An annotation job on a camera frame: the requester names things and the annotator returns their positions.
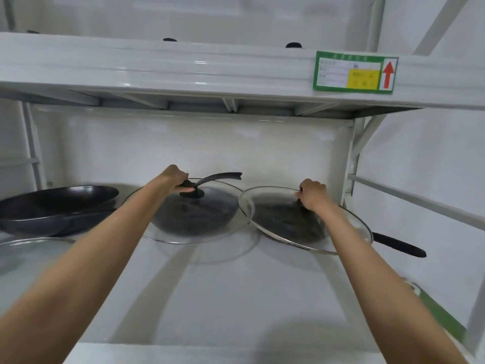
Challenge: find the person's right hand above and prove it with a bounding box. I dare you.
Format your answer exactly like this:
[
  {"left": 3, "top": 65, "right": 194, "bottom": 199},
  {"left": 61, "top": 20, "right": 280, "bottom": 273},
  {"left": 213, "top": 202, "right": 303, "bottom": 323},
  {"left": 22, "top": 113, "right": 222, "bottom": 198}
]
[{"left": 294, "top": 179, "right": 336, "bottom": 212}]

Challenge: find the person's left hand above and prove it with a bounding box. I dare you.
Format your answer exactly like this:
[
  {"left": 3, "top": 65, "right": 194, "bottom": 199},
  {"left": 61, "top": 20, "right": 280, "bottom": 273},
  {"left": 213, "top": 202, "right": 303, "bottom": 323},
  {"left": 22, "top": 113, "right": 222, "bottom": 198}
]
[{"left": 162, "top": 165, "right": 189, "bottom": 191}]

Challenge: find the glass lid with steel rim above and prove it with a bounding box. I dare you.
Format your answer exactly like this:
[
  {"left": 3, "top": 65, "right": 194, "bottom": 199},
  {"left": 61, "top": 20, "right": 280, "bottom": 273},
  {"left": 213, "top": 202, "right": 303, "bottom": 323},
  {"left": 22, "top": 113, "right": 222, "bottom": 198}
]
[{"left": 238, "top": 186, "right": 374, "bottom": 255}]

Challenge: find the glass lid with black knob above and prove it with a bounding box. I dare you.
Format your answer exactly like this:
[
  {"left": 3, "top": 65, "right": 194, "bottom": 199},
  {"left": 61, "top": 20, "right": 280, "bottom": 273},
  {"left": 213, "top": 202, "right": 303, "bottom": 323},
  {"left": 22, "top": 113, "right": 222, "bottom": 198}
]
[{"left": 121, "top": 178, "right": 253, "bottom": 245}]

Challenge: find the person's left forearm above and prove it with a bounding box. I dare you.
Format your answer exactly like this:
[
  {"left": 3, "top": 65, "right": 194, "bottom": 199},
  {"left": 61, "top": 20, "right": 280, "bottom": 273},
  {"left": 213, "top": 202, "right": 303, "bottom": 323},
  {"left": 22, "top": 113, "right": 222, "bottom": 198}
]
[{"left": 0, "top": 174, "right": 179, "bottom": 364}]

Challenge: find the person's right forearm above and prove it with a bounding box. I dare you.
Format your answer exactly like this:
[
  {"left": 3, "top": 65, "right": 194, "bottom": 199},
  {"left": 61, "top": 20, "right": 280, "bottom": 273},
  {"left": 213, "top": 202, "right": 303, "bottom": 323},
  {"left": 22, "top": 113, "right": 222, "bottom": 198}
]
[{"left": 314, "top": 202, "right": 468, "bottom": 364}]

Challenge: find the white metal shelf rack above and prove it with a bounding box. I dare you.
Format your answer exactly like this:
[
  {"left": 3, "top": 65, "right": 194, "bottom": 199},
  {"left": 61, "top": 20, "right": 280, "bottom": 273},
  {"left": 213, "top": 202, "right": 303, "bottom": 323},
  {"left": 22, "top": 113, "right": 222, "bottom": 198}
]
[{"left": 0, "top": 0, "right": 485, "bottom": 364}]

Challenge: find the black wok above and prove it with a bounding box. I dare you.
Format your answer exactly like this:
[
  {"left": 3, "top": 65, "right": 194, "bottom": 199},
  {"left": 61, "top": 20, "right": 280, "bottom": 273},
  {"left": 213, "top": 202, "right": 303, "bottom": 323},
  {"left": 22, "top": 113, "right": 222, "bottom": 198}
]
[{"left": 0, "top": 185, "right": 120, "bottom": 238}]

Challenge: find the green label with red arrow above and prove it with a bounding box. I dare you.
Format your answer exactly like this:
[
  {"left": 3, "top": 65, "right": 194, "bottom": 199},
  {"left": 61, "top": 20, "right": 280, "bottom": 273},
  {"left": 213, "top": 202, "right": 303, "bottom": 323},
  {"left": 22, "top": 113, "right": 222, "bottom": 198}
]
[{"left": 312, "top": 51, "right": 399, "bottom": 95}]

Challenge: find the glass pot lid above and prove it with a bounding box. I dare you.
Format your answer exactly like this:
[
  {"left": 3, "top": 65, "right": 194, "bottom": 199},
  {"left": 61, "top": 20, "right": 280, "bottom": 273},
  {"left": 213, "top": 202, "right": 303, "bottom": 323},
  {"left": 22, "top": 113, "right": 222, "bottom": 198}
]
[{"left": 0, "top": 236, "right": 77, "bottom": 278}]

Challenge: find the green shelf label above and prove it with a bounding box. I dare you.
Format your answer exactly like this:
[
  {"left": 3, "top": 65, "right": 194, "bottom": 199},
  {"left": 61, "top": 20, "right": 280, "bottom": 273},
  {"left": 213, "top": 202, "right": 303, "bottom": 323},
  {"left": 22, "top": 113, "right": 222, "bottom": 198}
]
[{"left": 402, "top": 278, "right": 467, "bottom": 344}]

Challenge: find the black pan with curved handle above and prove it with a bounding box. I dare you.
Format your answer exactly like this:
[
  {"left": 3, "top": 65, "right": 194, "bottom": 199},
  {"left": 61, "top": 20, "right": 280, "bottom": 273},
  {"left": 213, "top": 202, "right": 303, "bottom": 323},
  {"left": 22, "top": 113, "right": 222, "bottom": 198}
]
[{"left": 151, "top": 171, "right": 242, "bottom": 239}]

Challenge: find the black pan with straight handle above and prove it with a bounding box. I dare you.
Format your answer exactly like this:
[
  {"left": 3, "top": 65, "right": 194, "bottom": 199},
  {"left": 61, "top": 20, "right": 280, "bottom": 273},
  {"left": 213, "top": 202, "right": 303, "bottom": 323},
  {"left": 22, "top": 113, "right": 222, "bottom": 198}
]
[{"left": 251, "top": 202, "right": 427, "bottom": 258}]

